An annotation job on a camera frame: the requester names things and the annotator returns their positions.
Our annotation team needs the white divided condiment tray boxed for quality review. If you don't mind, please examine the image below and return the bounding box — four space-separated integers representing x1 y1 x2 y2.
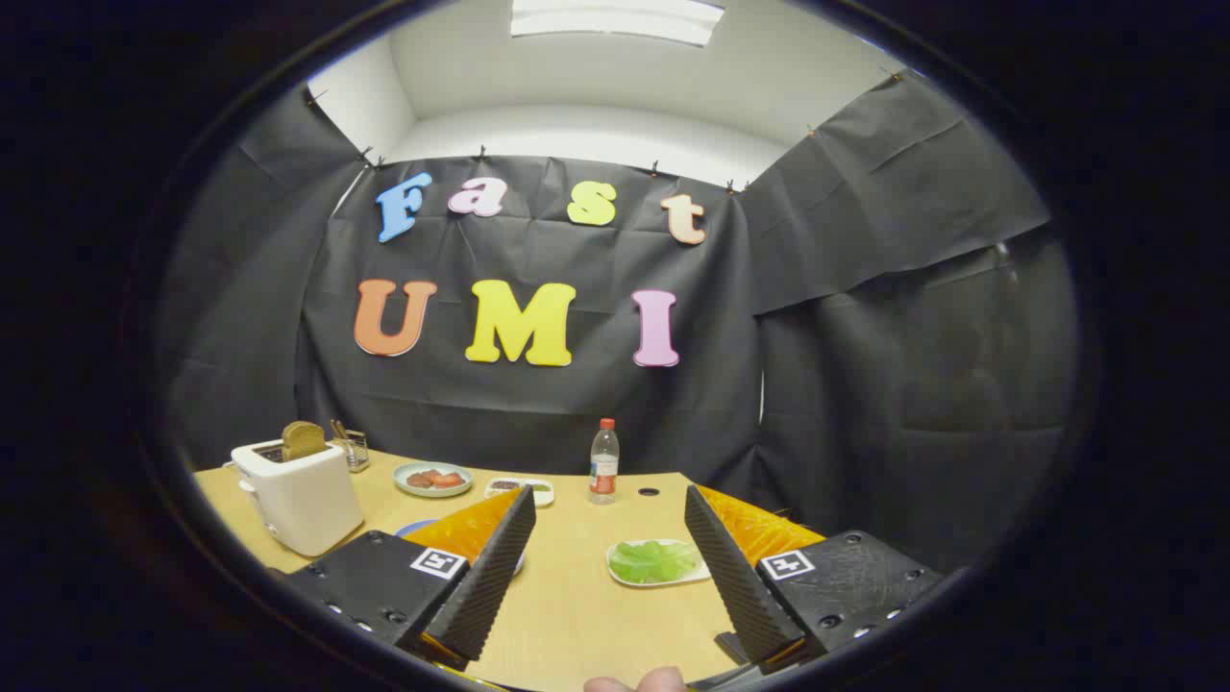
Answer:
483 478 555 508

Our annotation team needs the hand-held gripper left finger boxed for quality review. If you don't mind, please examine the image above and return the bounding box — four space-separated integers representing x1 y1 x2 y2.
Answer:
279 485 537 672

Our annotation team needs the white toaster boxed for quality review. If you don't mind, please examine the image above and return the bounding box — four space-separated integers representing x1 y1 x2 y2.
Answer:
231 437 366 558

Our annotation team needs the brown toast slice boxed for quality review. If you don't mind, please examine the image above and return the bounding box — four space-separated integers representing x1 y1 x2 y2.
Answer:
282 421 328 462

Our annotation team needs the pale green round plate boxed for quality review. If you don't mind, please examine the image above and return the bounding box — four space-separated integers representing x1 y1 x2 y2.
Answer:
393 462 474 499

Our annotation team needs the blue round plate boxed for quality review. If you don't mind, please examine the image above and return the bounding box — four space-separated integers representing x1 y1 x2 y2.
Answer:
394 519 527 578

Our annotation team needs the clear plastic water bottle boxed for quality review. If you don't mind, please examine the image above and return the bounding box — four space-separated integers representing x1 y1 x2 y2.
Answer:
589 418 621 507

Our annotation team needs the black backdrop cloth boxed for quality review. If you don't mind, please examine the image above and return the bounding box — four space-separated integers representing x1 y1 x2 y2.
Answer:
154 72 1082 578

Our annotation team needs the green lettuce leaf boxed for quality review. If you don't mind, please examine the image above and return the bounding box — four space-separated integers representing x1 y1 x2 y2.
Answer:
611 540 701 584

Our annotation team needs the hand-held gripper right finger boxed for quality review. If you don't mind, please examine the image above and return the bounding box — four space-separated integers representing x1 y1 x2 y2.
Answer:
684 483 947 676

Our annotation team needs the metal wire utensil holder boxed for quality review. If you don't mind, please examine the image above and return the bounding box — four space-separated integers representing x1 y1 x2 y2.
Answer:
332 428 371 474

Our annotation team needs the ceiling light panel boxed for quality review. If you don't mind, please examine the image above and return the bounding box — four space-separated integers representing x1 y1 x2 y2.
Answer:
509 0 726 47

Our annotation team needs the white square plate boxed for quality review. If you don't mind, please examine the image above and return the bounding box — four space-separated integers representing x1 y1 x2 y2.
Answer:
605 538 712 588

